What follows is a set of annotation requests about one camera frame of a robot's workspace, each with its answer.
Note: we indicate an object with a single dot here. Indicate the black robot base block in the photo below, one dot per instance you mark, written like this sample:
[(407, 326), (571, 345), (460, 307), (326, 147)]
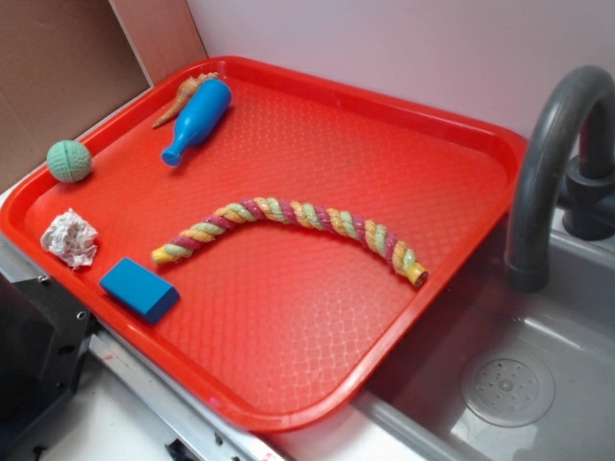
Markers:
[(45, 333)]

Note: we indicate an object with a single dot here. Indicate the blue plastic bottle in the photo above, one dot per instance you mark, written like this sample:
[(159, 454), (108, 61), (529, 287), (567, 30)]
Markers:
[(198, 119)]

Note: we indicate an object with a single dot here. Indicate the red plastic tray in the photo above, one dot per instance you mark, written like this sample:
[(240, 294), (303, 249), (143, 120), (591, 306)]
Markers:
[(276, 326)]

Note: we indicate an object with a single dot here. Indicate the blue rectangular block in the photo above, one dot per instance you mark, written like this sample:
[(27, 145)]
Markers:
[(143, 292)]

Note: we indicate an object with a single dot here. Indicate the orange spiral seashell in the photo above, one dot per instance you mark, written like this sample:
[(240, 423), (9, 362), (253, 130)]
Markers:
[(186, 90)]

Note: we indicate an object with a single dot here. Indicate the crumpled white paper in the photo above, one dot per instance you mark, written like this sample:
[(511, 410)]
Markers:
[(72, 239)]

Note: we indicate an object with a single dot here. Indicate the grey plastic sink basin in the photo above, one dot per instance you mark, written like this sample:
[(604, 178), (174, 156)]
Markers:
[(487, 373)]

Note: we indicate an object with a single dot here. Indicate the green textured ball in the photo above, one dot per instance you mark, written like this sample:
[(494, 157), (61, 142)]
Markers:
[(69, 161)]

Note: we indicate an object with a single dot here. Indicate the brown cardboard panel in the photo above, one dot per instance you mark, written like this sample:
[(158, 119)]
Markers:
[(66, 65)]

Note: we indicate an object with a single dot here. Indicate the grey curved faucet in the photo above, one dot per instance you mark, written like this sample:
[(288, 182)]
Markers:
[(577, 120)]

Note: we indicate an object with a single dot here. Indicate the multicolour twisted rope toy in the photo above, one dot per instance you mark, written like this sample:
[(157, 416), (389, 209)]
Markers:
[(375, 237)]

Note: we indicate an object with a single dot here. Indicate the dark grey faucet handle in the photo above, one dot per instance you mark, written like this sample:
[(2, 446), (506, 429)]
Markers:
[(589, 204)]

